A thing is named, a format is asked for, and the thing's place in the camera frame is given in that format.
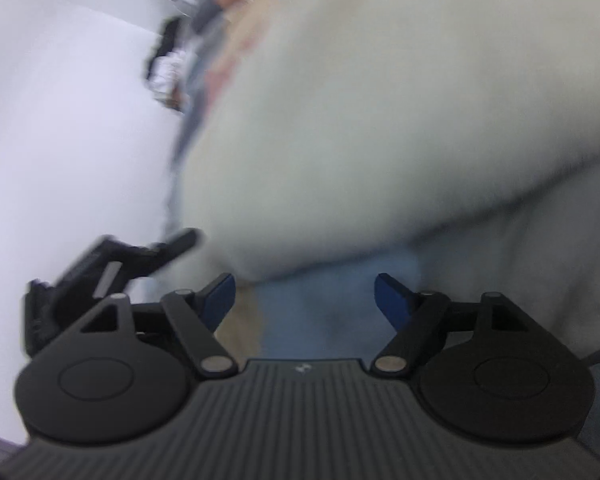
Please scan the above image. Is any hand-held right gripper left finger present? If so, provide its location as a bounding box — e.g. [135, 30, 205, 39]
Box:
[80, 272, 239, 379]

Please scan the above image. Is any patchwork blanket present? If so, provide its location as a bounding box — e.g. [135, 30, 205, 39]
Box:
[165, 0, 600, 461]

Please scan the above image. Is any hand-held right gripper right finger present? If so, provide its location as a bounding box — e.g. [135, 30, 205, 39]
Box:
[370, 272, 529, 377]

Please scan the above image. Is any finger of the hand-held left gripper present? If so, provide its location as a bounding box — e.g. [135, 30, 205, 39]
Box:
[149, 227, 203, 274]

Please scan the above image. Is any cream striped fuzzy sweater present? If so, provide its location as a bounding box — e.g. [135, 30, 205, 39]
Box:
[179, 0, 600, 288]

